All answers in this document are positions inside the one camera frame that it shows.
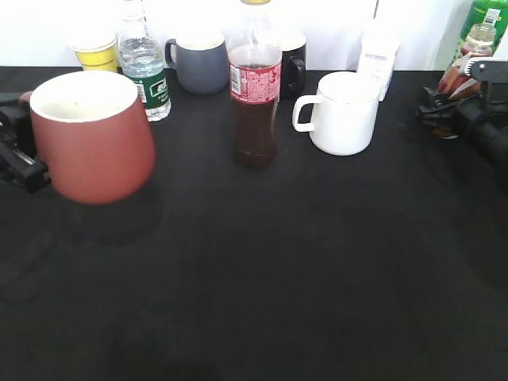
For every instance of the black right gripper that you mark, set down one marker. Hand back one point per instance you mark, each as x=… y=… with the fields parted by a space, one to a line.
x=482 y=124

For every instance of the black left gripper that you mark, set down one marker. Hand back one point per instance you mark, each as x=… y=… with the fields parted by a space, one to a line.
x=20 y=163

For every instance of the red-brown ceramic mug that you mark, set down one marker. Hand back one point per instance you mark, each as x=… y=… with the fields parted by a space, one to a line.
x=91 y=130

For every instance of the orange Nescafe bottle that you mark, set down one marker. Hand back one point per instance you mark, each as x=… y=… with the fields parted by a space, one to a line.
x=455 y=85

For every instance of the white ceramic mug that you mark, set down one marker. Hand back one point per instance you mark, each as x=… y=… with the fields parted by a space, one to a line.
x=340 y=116

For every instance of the green Sprite bottle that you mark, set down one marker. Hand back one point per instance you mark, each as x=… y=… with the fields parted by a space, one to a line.
x=491 y=12

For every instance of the black ceramic mug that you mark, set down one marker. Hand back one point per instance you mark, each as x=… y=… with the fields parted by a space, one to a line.
x=293 y=70

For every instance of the grey ceramic mug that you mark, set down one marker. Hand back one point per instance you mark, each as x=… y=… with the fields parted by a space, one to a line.
x=200 y=61

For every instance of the white carton box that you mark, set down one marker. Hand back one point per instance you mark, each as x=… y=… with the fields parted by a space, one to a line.
x=379 y=47

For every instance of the yellow paper cup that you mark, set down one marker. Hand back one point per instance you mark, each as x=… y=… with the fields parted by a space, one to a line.
x=95 y=51

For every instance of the green label water bottle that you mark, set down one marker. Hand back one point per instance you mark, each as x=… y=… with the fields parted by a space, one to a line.
x=141 y=60

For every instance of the red label cola bottle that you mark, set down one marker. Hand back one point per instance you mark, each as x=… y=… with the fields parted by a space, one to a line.
x=255 y=61

